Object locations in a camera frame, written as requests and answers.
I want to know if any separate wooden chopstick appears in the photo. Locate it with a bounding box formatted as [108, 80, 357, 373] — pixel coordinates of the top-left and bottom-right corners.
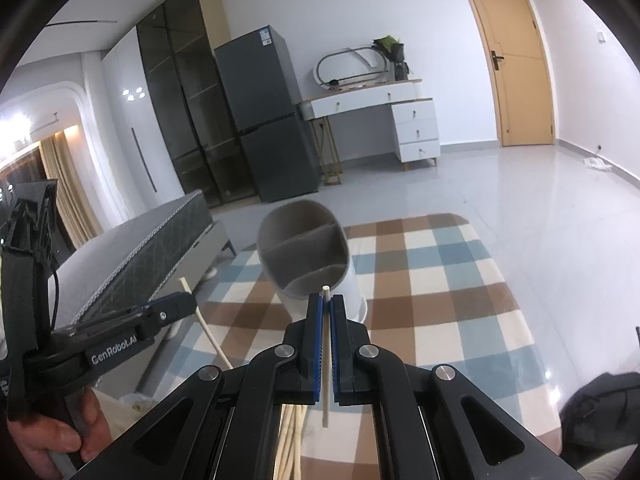
[179, 278, 233, 370]

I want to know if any person left hand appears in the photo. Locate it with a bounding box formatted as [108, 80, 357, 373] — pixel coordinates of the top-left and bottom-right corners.
[6, 388, 112, 479]

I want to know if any white grey utensil holder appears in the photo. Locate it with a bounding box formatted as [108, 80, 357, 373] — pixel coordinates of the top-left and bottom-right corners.
[256, 200, 368, 323]

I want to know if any plaid checkered rug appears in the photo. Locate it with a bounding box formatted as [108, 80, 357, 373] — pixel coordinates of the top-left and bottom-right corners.
[146, 214, 561, 451]

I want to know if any white plastic bag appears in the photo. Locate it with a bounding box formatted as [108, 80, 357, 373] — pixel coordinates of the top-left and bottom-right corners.
[118, 392, 155, 415]

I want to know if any dark grey quilted mattress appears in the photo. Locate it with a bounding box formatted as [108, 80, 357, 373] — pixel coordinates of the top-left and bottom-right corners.
[49, 191, 213, 328]

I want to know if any gold metal stool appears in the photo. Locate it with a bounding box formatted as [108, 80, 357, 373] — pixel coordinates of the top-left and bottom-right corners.
[310, 117, 343, 186]

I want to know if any white vanity desk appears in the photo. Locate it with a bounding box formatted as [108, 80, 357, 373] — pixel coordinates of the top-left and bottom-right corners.
[298, 79, 442, 169]

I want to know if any beige curtain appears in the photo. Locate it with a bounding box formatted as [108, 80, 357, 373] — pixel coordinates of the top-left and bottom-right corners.
[39, 131, 102, 249]

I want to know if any white wardrobe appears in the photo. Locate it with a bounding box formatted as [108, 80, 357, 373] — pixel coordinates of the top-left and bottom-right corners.
[101, 28, 184, 218]

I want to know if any oval mirror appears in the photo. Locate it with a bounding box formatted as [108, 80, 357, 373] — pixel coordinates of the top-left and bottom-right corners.
[312, 46, 390, 91]

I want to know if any dark grey refrigerator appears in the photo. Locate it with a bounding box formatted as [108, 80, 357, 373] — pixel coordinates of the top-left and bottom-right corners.
[215, 26, 320, 202]

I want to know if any black glass cabinet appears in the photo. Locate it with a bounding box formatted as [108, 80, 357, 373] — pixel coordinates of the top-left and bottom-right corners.
[137, 0, 256, 207]

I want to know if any potted green plant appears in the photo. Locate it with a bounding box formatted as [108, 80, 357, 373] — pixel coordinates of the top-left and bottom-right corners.
[373, 35, 409, 81]

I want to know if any black bag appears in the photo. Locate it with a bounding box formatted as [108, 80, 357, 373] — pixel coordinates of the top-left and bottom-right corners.
[560, 372, 640, 469]

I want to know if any wooden door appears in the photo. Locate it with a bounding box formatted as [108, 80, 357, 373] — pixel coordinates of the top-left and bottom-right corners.
[469, 0, 555, 146]

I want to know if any grey bed frame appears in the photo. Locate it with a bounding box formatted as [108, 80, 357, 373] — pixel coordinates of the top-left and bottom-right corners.
[150, 221, 236, 300]

